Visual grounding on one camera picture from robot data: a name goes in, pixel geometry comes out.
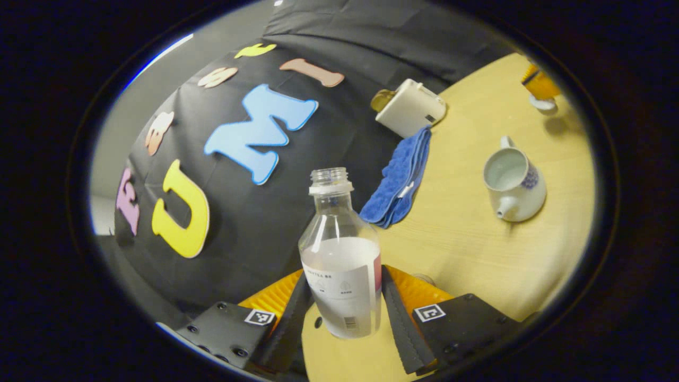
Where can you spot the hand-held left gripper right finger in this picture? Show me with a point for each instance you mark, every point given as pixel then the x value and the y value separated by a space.
pixel 403 334

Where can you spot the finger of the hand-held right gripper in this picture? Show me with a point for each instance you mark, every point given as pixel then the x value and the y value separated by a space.
pixel 541 85

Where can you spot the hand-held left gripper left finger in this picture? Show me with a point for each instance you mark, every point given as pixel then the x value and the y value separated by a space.
pixel 286 334

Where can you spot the round wooden coaster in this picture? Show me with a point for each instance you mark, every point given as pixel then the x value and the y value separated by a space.
pixel 424 278

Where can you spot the clear plastic water bottle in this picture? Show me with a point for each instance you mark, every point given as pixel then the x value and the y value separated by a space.
pixel 339 276

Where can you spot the white blue-patterned teacup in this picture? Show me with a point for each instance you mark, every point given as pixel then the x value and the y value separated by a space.
pixel 522 196

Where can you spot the black backdrop cloth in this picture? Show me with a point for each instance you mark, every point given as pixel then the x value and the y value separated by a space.
pixel 254 228

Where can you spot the white toaster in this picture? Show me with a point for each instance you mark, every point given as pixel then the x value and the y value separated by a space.
pixel 411 109

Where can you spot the folded blue towel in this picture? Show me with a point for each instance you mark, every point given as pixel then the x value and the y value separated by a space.
pixel 400 180

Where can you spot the brown bread slice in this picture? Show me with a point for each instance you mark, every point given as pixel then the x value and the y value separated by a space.
pixel 381 100

